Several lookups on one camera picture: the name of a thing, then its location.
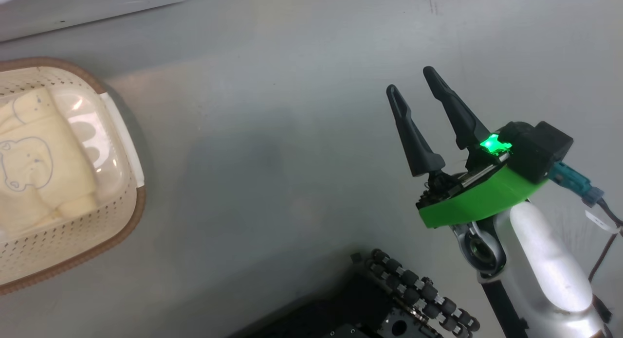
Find white washing machine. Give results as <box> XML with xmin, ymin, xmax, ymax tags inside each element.
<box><xmin>0</xmin><ymin>0</ymin><xmax>193</xmax><ymax>42</ymax></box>

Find teal-plug camera cable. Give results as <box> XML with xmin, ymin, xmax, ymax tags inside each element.
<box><xmin>550</xmin><ymin>162</ymin><xmax>623</xmax><ymax>285</ymax></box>

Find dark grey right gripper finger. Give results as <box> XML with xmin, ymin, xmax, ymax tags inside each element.
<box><xmin>386</xmin><ymin>84</ymin><xmax>446</xmax><ymax>178</ymax></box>
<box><xmin>422</xmin><ymin>66</ymin><xmax>491</xmax><ymax>151</ymax></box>

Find cream garment with bear outline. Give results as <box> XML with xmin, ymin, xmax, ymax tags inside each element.
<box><xmin>0</xmin><ymin>88</ymin><xmax>98</xmax><ymax>239</ymax></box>

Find black omni wheel with rollers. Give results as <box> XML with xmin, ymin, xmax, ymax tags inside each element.
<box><xmin>350</xmin><ymin>249</ymin><xmax>481</xmax><ymax>338</ymax></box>

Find cream perforated laundry basket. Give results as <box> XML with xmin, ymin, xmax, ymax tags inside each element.
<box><xmin>0</xmin><ymin>57</ymin><xmax>147</xmax><ymax>296</ymax></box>

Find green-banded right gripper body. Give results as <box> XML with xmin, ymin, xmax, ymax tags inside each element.
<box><xmin>416</xmin><ymin>133</ymin><xmax>550</xmax><ymax>230</ymax></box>

